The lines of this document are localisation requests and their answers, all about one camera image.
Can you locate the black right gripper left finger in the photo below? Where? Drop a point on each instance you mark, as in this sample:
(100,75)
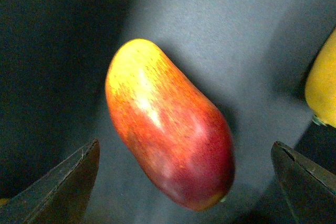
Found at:
(60,196)

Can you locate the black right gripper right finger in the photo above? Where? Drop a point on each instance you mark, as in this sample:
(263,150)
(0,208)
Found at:
(309,189)

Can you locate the red yellow mango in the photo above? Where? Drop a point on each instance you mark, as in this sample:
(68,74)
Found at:
(179,137)

